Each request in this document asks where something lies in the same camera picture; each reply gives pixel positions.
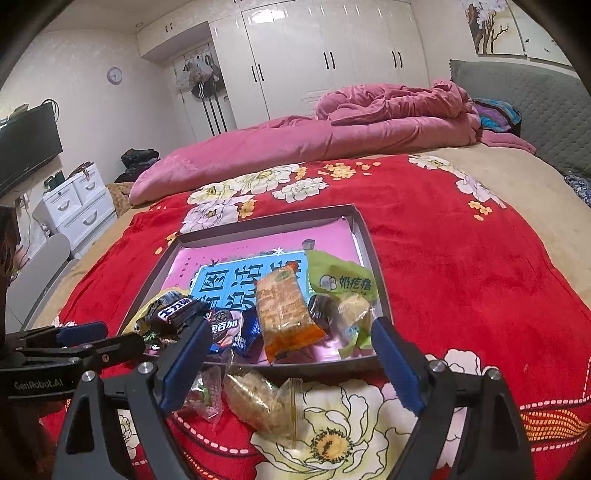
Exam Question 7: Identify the blue cookie packet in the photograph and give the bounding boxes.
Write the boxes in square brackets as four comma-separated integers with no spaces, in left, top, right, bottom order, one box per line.
[203,307,259,356]

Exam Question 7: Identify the grey chair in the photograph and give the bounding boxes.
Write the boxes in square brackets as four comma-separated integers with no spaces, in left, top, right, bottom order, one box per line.
[7,232,79,333]

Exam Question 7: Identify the orange cracker packet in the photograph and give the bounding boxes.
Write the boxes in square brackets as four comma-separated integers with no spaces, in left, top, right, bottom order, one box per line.
[254,268,328,365]

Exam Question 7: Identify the white wardrobe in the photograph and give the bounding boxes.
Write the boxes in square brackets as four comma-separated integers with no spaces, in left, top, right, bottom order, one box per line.
[136,0,430,144]

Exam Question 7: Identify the dark clothes pile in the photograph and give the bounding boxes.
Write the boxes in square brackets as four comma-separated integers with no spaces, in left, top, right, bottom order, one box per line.
[115,148,160,183]

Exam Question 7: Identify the dark patterned cloth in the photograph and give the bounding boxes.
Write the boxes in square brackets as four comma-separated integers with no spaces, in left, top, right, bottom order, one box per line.
[563,172,591,206]

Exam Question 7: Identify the grey padded headboard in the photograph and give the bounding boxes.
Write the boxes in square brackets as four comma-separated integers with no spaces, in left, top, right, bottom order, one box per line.
[449,59,591,178]

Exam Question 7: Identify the hanging hats and bags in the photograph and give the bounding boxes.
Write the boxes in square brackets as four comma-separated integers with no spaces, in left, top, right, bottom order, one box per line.
[178,51,229,137]

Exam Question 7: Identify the person's left forearm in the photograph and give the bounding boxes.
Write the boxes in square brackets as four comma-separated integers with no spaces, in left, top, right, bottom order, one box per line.
[28,406,58,480]

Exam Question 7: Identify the clear rice cake packet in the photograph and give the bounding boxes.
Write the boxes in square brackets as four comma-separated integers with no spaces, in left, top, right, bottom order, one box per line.
[222,369,308,450]

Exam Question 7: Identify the pink quilt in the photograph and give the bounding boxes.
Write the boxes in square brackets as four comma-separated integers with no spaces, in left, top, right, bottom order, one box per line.
[128,79,539,206]

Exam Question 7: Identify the yellow snack packet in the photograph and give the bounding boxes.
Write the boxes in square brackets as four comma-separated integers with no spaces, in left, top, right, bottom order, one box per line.
[122,288,190,335]

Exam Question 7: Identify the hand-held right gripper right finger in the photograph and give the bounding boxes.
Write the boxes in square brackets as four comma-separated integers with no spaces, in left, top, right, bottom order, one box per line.
[370,316,536,480]

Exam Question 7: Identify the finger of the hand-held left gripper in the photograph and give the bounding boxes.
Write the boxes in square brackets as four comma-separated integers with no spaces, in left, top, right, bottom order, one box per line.
[18,332,146,370]
[14,322,109,352]

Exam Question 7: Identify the pink book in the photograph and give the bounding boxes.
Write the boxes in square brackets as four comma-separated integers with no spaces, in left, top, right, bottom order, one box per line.
[161,222,365,365]

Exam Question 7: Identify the grey cardboard box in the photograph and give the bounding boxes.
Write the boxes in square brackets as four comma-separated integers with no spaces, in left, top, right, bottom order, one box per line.
[117,204,395,374]

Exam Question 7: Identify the brown chocolate bar packet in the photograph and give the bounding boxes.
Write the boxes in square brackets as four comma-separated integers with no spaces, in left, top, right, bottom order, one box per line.
[148,295,208,342]

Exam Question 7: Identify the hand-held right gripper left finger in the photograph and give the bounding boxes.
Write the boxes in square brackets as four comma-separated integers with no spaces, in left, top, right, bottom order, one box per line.
[51,316,214,480]

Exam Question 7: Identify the black television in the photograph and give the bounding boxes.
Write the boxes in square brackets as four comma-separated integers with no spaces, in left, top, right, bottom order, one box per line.
[0,102,64,197]

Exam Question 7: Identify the floral wall painting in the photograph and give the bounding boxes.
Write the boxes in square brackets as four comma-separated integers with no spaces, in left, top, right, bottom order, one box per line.
[462,0,578,68]

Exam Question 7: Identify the white drawer cabinet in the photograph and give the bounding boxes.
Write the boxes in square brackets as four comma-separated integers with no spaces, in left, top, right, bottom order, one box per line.
[32,161,116,257]

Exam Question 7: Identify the colourful striped cloth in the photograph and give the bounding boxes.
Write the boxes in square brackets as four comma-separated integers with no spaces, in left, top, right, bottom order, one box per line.
[472,98,522,137]

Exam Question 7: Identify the small clear candy packet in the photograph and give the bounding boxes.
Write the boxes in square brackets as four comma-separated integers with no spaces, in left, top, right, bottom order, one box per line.
[178,367,225,423]

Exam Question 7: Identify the red floral blanket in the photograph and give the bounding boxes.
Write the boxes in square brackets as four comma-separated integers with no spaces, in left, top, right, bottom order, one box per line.
[39,154,591,480]

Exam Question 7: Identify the clear brownie packet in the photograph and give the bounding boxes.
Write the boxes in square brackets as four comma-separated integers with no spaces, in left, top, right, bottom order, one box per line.
[307,293,342,335]

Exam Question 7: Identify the green snack packet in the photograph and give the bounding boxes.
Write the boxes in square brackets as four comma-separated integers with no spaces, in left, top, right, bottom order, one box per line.
[305,249,377,361]

